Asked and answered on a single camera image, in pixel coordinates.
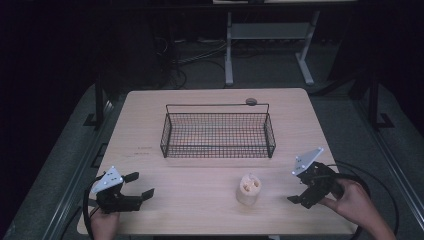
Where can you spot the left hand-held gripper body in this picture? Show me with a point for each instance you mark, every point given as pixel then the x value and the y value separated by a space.
pixel 115 200

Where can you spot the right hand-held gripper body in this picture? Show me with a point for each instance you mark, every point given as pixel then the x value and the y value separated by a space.
pixel 318 178

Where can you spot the person's left hand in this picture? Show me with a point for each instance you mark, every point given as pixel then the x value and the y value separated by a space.
pixel 104 224

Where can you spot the person's right hand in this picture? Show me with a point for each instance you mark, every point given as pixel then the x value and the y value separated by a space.
pixel 353 203

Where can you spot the black metal stand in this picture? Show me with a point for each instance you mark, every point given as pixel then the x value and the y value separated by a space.
pixel 375 100
pixel 99 100

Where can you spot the grey round disc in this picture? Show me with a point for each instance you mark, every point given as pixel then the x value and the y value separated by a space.
pixel 251 101

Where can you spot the aluminium frame rail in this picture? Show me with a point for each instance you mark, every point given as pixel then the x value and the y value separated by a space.
pixel 390 160
pixel 76 166

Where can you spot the white metal desk frame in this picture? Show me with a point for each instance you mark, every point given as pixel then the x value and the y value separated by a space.
pixel 271 31

